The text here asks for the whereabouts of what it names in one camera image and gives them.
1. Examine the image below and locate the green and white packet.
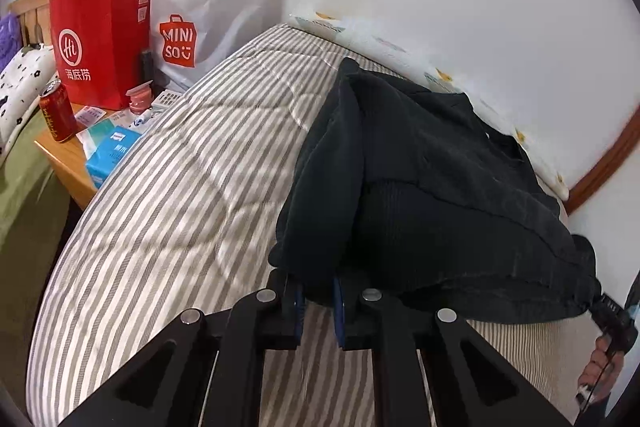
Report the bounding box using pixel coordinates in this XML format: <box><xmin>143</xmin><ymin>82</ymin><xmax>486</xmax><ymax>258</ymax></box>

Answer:
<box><xmin>76</xmin><ymin>117</ymin><xmax>129</xmax><ymax>158</ymax></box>

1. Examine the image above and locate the blue tissue pack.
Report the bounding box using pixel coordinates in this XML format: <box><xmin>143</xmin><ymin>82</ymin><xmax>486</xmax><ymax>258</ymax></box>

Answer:
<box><xmin>85</xmin><ymin>126</ymin><xmax>144</xmax><ymax>189</ymax></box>

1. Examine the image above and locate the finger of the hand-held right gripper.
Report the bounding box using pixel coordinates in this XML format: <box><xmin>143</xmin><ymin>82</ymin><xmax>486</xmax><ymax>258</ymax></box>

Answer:
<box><xmin>591</xmin><ymin>293</ymin><xmax>632</xmax><ymax>354</ymax></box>

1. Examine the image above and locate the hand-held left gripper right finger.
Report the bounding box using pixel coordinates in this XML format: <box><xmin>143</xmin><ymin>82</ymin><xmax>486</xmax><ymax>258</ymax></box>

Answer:
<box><xmin>332</xmin><ymin>277</ymin><xmax>576</xmax><ymax>427</ymax></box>

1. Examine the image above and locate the wooden nightstand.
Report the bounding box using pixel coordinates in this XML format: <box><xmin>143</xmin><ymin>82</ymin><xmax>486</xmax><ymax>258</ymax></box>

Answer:
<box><xmin>34</xmin><ymin>97</ymin><xmax>168</xmax><ymax>211</ymax></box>

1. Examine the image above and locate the black sweatshirt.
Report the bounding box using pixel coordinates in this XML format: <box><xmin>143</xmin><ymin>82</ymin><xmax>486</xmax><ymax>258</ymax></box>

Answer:
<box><xmin>267</xmin><ymin>57</ymin><xmax>604</xmax><ymax>323</ymax></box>

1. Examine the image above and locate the red paper bag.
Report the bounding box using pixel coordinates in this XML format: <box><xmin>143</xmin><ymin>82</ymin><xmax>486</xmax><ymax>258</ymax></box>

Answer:
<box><xmin>49</xmin><ymin>0</ymin><xmax>155</xmax><ymax>112</ymax></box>

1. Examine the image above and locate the green bed sheet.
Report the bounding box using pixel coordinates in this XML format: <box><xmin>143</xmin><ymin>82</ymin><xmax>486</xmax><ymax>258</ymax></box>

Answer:
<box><xmin>0</xmin><ymin>107</ymin><xmax>72</xmax><ymax>408</ymax></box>

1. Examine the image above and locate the person's right hand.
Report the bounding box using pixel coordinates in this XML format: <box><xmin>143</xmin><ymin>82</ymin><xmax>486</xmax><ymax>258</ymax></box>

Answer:
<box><xmin>577</xmin><ymin>336</ymin><xmax>617</xmax><ymax>404</ymax></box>

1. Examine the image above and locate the white floral pillow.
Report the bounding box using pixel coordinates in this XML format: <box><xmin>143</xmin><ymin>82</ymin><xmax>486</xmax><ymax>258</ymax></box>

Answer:
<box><xmin>0</xmin><ymin>44</ymin><xmax>59</xmax><ymax>158</ymax></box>

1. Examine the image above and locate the red drink can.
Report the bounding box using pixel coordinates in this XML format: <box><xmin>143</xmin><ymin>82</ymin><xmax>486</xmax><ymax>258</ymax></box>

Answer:
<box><xmin>39</xmin><ymin>79</ymin><xmax>79</xmax><ymax>144</ymax></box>

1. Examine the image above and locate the white plastic shopping bag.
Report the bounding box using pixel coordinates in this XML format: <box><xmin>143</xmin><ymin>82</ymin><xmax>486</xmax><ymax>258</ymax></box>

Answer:
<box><xmin>150</xmin><ymin>0</ymin><xmax>287</xmax><ymax>91</ymax></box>

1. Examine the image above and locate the wooden door frame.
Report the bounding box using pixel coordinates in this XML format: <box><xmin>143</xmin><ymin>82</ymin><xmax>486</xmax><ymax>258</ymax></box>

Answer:
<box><xmin>566</xmin><ymin>107</ymin><xmax>640</xmax><ymax>214</ymax></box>

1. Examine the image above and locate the white card with red print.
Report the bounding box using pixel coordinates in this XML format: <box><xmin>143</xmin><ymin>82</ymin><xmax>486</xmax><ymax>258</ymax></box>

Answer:
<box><xmin>75</xmin><ymin>105</ymin><xmax>107</xmax><ymax>128</ymax></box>

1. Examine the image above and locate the wooden headboard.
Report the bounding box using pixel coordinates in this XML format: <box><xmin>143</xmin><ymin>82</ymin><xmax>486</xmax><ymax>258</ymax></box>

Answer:
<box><xmin>7</xmin><ymin>0</ymin><xmax>64</xmax><ymax>48</ymax></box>

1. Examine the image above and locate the grey striped mattress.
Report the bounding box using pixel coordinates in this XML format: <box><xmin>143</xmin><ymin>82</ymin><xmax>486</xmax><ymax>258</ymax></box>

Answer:
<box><xmin>26</xmin><ymin>23</ymin><xmax>582</xmax><ymax>427</ymax></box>

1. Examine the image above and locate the purple cloth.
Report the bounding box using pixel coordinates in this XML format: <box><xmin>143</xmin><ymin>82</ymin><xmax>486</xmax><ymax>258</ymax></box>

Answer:
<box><xmin>0</xmin><ymin>13</ymin><xmax>27</xmax><ymax>64</ymax></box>

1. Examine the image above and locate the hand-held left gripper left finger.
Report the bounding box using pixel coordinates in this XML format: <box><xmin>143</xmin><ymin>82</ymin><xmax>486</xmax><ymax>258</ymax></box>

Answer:
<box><xmin>57</xmin><ymin>269</ymin><xmax>306</xmax><ymax>427</ymax></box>

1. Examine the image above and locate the white grid-patterned box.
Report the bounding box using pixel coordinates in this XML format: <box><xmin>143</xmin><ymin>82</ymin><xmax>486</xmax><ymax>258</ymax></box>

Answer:
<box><xmin>151</xmin><ymin>90</ymin><xmax>184</xmax><ymax>112</ymax></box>

